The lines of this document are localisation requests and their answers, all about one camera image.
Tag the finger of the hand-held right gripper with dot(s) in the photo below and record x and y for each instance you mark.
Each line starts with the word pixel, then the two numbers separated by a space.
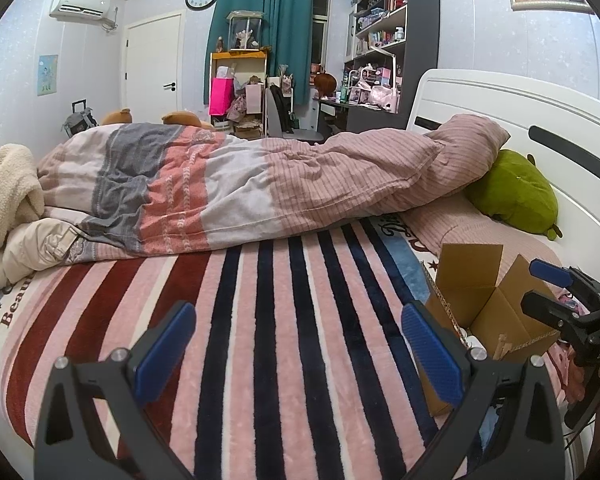
pixel 542 307
pixel 550 272

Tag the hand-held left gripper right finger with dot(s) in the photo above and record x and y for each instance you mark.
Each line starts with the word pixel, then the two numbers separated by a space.
pixel 432 355

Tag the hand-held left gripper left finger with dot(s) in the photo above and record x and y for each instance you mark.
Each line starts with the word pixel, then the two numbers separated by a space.
pixel 162 355

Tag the brown cardboard box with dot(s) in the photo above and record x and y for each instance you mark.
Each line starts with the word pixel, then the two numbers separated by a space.
pixel 480 300

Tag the pink printed bed sheet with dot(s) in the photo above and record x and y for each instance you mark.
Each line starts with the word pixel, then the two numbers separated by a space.
pixel 572 380

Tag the green plush toy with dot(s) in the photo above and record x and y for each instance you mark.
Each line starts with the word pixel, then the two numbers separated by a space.
pixel 517 190

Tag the pink striped pillow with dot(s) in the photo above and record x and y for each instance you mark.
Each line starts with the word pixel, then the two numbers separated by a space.
pixel 460 225

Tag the striped pink fleece blanket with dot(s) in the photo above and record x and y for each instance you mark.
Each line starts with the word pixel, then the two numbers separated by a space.
pixel 280 335

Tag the beige padded jacket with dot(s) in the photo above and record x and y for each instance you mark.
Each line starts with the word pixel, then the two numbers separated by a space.
pixel 25 255

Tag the white bed headboard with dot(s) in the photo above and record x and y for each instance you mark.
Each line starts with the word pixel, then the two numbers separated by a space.
pixel 480 95

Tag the pink grey patchwork duvet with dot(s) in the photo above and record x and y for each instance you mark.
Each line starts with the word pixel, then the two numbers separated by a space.
pixel 255 185

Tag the cream fleece blanket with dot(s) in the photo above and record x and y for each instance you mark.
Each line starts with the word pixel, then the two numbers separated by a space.
pixel 5 190

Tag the brown plush toy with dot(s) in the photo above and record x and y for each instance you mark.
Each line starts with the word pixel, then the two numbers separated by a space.
pixel 117 117
pixel 182 120

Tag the grey suitcase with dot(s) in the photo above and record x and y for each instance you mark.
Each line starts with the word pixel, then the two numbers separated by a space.
pixel 80 121

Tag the dark desk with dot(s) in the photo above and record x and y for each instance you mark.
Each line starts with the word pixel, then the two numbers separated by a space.
pixel 335 110

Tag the bright pink bag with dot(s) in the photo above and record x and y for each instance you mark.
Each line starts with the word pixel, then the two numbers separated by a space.
pixel 221 97

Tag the grey chair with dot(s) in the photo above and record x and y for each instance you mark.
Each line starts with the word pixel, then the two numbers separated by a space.
pixel 275 115

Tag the dark bookshelf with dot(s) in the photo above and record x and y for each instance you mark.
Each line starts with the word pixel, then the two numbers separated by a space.
pixel 420 35

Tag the pale pink paper bag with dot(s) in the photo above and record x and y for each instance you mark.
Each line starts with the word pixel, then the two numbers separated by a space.
pixel 254 100

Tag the white door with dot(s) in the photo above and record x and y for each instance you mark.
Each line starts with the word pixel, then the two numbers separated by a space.
pixel 150 70

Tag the brown wig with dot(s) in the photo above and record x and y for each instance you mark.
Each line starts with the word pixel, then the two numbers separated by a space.
pixel 326 85

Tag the yellow storage rack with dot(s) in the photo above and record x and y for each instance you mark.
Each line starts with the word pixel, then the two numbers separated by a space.
pixel 240 55

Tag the glass display case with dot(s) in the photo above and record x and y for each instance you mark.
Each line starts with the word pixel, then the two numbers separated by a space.
pixel 244 30

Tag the window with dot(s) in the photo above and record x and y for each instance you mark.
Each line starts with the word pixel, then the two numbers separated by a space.
pixel 321 25

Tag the teal curtain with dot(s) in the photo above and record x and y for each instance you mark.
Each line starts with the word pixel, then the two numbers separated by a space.
pixel 285 25

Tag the white air conditioner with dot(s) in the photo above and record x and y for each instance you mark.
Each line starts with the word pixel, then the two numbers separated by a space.
pixel 80 5

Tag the small wall poster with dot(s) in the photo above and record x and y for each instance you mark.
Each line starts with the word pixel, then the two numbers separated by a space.
pixel 47 75

